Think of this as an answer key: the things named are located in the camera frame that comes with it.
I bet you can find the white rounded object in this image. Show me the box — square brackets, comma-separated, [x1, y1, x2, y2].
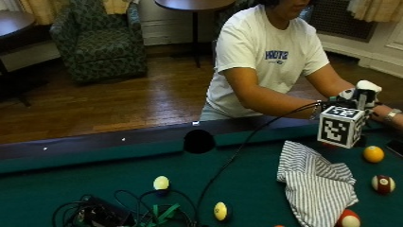
[340, 79, 384, 110]

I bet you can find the silver wristwatch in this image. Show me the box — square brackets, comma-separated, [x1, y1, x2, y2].
[384, 108, 403, 124]

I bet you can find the white cube with black markers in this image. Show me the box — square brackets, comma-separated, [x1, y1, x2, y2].
[317, 105, 368, 149]

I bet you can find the black flat object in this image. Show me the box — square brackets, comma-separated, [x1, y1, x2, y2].
[386, 138, 403, 159]

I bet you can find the solid yellow billiard ball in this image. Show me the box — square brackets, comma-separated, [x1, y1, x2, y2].
[362, 145, 388, 165]

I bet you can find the dark radiator grille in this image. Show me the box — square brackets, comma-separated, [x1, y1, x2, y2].
[308, 0, 378, 44]

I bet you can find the maroon striped billiard ball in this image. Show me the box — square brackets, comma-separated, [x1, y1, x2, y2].
[370, 174, 397, 195]

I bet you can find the yellow curtain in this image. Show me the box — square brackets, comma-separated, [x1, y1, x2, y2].
[346, 0, 403, 24]
[18, 0, 132, 26]

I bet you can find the the person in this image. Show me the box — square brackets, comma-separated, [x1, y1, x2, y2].
[200, 0, 403, 131]

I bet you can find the grey striped cloth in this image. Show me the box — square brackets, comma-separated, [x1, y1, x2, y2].
[276, 140, 361, 227]

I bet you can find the red striped billiard ball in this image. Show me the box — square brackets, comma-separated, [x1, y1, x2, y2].
[334, 208, 364, 227]

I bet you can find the yellow billiard ball with spot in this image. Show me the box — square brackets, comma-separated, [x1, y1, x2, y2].
[212, 201, 231, 222]

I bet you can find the yellow striped billiard ball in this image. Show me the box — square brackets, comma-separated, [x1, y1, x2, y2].
[152, 175, 172, 191]

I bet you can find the green patterned armchair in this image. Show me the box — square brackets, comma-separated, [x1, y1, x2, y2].
[48, 0, 151, 84]

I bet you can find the dark wooden side table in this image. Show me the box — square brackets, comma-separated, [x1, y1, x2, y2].
[0, 10, 38, 108]

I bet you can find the silver bracelet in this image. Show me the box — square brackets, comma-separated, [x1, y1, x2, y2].
[310, 99, 324, 121]

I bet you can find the long black cable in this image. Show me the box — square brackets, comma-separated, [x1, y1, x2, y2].
[195, 101, 325, 227]

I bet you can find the round dark pedestal table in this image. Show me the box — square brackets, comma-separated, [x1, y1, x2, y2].
[153, 0, 239, 69]

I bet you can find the looped black cable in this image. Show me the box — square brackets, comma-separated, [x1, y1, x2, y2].
[112, 188, 200, 227]

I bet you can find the dark wooden pool table rail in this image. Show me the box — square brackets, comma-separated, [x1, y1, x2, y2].
[0, 114, 403, 176]

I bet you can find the green strap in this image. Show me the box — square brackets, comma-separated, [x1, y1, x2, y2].
[139, 202, 183, 227]

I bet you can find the black device with cables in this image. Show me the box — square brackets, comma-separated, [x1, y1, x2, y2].
[51, 193, 140, 227]

